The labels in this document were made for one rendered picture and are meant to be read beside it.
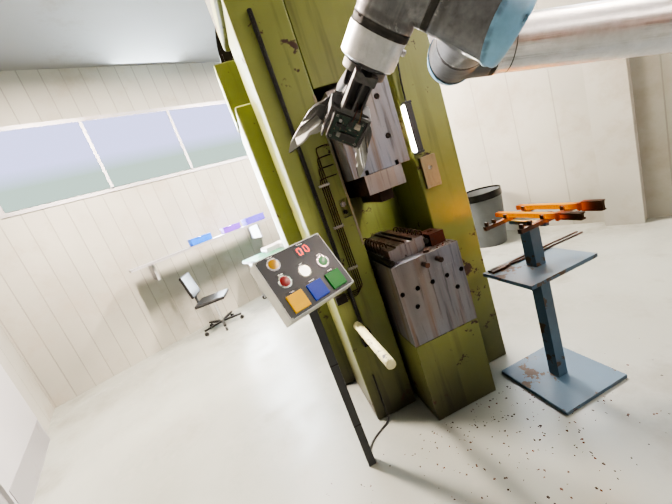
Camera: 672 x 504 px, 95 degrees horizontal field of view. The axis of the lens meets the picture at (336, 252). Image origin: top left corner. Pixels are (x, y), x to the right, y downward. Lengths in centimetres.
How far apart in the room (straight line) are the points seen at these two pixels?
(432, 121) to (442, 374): 135
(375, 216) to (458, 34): 159
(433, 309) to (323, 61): 132
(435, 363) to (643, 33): 147
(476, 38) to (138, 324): 490
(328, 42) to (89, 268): 408
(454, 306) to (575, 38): 129
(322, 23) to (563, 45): 127
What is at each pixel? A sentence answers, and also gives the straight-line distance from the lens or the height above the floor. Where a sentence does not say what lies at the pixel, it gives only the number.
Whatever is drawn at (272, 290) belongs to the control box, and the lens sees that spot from 122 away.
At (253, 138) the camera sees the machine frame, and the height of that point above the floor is 178.
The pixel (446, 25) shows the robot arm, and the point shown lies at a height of 153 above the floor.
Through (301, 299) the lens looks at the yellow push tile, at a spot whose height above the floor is 101.
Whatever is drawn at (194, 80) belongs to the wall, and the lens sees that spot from 581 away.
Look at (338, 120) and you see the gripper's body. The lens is 55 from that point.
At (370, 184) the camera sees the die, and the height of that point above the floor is 132.
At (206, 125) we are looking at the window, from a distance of 554.
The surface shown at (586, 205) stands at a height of 94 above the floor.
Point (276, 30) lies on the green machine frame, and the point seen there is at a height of 210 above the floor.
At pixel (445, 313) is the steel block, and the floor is 57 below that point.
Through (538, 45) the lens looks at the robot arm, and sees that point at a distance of 68.
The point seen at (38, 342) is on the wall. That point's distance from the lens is 507.
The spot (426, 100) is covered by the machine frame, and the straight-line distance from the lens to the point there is 186.
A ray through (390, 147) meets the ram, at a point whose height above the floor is 145.
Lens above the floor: 139
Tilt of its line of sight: 12 degrees down
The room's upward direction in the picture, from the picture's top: 20 degrees counter-clockwise
